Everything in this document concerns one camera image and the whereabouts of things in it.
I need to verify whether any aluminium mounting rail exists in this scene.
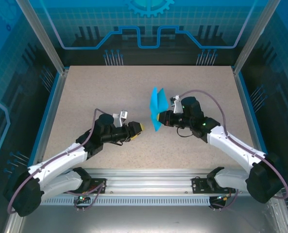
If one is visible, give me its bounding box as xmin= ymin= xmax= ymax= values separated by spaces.
xmin=21 ymin=168 xmax=279 ymax=195

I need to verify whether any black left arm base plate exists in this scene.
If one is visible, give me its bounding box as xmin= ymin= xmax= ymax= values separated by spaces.
xmin=84 ymin=178 xmax=107 ymax=194

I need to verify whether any sheet metal tray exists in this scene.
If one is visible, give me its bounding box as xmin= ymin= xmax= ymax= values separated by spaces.
xmin=2 ymin=189 xmax=288 ymax=233

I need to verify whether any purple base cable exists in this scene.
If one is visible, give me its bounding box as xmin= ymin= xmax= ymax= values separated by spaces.
xmin=72 ymin=182 xmax=108 ymax=212
xmin=213 ymin=189 xmax=240 ymax=211

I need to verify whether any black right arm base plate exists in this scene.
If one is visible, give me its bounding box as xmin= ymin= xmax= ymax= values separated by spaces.
xmin=191 ymin=177 xmax=234 ymax=194

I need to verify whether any aluminium frame post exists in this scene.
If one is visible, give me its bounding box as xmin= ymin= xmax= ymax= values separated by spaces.
xmin=15 ymin=0 xmax=69 ymax=76
xmin=232 ymin=0 xmax=282 ymax=76

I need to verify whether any slotted aluminium cable duct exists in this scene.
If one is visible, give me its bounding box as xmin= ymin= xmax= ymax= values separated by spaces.
xmin=40 ymin=197 xmax=214 ymax=206

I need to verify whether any aluminium side rail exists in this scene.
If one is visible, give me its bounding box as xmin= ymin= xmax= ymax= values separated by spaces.
xmin=31 ymin=69 xmax=69 ymax=177
xmin=232 ymin=67 xmax=268 ymax=176

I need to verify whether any thin black right gripper cable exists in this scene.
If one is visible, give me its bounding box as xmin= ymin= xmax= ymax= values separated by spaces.
xmin=177 ymin=127 xmax=194 ymax=137

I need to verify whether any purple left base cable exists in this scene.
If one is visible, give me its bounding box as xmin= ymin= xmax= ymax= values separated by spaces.
xmin=72 ymin=182 xmax=108 ymax=212

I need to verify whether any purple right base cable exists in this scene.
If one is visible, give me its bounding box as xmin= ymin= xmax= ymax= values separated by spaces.
xmin=213 ymin=189 xmax=240 ymax=211

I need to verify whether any blue side strip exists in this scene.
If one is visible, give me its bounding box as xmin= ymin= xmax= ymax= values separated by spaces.
xmin=27 ymin=71 xmax=62 ymax=176
xmin=238 ymin=71 xmax=275 ymax=177

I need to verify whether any left cable connector with LED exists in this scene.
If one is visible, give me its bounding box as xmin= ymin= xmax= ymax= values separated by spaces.
xmin=77 ymin=191 xmax=90 ymax=203

